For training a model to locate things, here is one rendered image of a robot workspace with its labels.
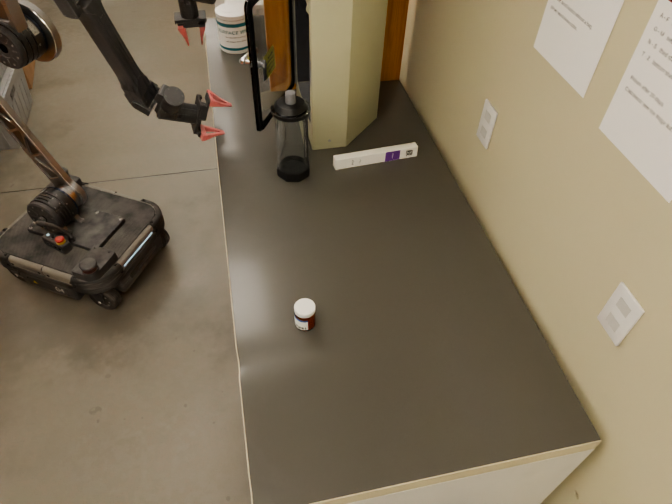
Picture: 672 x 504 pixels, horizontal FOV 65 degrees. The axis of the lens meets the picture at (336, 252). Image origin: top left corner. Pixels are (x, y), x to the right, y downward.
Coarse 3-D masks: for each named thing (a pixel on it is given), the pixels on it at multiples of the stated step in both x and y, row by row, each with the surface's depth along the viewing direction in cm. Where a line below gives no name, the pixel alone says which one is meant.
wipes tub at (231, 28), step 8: (216, 8) 200; (224, 8) 200; (232, 8) 200; (240, 8) 200; (216, 16) 199; (224, 16) 196; (232, 16) 196; (240, 16) 197; (224, 24) 198; (232, 24) 198; (240, 24) 199; (224, 32) 201; (232, 32) 200; (240, 32) 201; (224, 40) 203; (232, 40) 202; (240, 40) 203; (224, 48) 206; (232, 48) 205; (240, 48) 205
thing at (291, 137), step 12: (276, 120) 142; (300, 120) 140; (276, 132) 146; (288, 132) 143; (300, 132) 144; (276, 144) 150; (288, 144) 146; (300, 144) 147; (288, 156) 149; (300, 156) 150; (288, 168) 152; (300, 168) 153
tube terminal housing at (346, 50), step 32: (320, 0) 132; (352, 0) 134; (384, 0) 149; (320, 32) 139; (352, 32) 141; (384, 32) 157; (320, 64) 145; (352, 64) 148; (320, 96) 153; (352, 96) 157; (320, 128) 161; (352, 128) 166
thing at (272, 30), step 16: (272, 0) 148; (256, 16) 141; (272, 16) 151; (288, 16) 162; (256, 32) 143; (272, 32) 154; (288, 32) 165; (256, 48) 146; (272, 48) 156; (288, 48) 169; (272, 64) 159; (288, 64) 172; (272, 80) 163; (288, 80) 176; (272, 96) 166; (256, 112) 157; (256, 128) 162
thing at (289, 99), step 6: (288, 90) 139; (282, 96) 143; (288, 96) 138; (294, 96) 139; (276, 102) 141; (282, 102) 141; (288, 102) 140; (294, 102) 140; (300, 102) 141; (276, 108) 140; (282, 108) 139; (288, 108) 139; (294, 108) 139; (300, 108) 140; (306, 108) 141; (282, 114) 139; (288, 114) 139; (294, 114) 139
